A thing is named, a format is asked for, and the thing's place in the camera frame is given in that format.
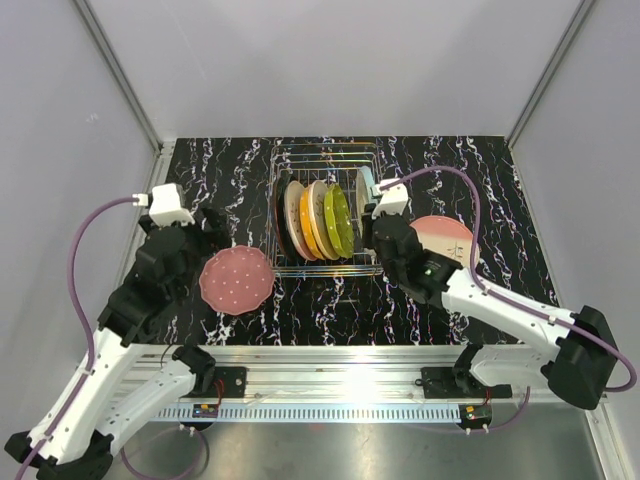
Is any cream pink branch plate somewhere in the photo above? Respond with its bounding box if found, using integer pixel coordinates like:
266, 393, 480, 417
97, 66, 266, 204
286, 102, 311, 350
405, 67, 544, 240
409, 215, 480, 270

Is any pink scalloped bottom plate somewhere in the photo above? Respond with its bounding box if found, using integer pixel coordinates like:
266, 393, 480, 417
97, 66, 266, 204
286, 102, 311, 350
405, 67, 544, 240
199, 245, 275, 316

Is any dark brown round plate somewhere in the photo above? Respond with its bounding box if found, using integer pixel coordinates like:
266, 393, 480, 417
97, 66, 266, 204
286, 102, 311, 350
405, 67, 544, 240
274, 171, 299, 265

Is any cream pink floral plate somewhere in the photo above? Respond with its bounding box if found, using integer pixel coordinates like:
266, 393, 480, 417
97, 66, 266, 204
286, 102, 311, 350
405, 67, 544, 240
284, 180, 316, 261

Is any orange dotted scalloped plate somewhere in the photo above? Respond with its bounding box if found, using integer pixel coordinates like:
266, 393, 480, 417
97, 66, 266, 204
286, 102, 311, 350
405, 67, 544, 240
299, 187, 326, 260

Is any green dotted scalloped plate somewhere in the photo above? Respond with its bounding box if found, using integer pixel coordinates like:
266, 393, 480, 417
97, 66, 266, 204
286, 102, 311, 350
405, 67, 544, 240
324, 184, 355, 259

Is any cream orange floral plate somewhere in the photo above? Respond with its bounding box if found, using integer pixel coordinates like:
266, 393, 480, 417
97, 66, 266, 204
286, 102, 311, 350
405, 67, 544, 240
308, 180, 339, 260

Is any cream beige floral plate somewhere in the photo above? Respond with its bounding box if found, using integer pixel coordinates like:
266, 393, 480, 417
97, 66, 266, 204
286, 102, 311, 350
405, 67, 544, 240
355, 166, 375, 235

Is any metal wire dish rack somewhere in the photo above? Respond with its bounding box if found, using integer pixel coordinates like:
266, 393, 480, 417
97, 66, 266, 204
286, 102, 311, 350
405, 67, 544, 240
267, 141, 382, 279

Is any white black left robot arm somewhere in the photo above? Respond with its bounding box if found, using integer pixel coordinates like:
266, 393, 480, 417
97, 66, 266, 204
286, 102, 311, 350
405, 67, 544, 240
5, 208, 231, 479

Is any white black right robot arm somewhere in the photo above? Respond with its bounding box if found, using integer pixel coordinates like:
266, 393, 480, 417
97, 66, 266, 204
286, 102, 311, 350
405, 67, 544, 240
358, 204, 621, 410

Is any left green circuit board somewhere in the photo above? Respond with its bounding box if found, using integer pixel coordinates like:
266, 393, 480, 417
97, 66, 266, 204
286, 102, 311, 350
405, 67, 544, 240
192, 404, 219, 418

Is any green circuit board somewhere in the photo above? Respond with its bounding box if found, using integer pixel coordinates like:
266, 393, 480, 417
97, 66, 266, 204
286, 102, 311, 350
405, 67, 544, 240
460, 404, 493, 429
192, 404, 219, 418

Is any right green circuit board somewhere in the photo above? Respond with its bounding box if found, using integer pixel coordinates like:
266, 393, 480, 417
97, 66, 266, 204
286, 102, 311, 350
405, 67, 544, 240
460, 404, 493, 429

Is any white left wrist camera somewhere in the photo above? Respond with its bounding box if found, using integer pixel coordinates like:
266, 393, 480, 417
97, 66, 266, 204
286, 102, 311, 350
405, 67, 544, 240
132, 183, 195, 227

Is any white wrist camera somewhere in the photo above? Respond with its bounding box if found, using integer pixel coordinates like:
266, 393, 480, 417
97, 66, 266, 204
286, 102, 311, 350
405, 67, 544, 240
370, 179, 409, 220
132, 183, 195, 227

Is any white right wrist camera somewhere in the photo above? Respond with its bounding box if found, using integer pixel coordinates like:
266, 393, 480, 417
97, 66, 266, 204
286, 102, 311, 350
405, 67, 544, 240
370, 179, 409, 220

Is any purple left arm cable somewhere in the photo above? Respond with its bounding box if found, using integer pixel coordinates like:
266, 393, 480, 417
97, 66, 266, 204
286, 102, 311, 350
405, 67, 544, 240
17, 195, 209, 480

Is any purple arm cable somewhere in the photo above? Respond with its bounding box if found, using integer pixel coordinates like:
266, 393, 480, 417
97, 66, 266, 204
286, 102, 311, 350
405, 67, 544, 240
379, 166, 637, 394
17, 195, 209, 480

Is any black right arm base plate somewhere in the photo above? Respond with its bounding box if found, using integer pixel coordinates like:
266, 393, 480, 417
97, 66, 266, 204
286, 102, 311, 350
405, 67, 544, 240
414, 367, 513, 399

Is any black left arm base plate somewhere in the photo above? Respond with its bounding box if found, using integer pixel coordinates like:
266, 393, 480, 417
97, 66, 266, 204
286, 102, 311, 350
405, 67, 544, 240
198, 366, 248, 399

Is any aluminium mounting rail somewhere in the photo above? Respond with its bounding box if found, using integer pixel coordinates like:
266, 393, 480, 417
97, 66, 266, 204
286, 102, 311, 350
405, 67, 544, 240
64, 344, 609, 404

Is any white slotted cable duct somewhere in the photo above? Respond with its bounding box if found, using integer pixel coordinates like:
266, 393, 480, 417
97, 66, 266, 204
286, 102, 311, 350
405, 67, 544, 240
152, 403, 461, 424

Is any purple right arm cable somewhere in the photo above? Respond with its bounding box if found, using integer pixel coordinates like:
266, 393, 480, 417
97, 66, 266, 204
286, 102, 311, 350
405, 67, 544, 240
379, 166, 637, 394

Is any left aluminium frame post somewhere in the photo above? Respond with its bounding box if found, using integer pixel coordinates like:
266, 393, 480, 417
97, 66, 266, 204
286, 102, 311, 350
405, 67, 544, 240
70, 0, 165, 156

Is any aluminium frame post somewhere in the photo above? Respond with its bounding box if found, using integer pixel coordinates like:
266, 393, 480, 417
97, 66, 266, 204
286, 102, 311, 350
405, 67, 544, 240
70, 0, 165, 156
506, 0, 598, 150

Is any right aluminium frame post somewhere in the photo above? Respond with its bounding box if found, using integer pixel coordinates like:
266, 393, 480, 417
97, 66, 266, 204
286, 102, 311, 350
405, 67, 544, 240
506, 0, 598, 150

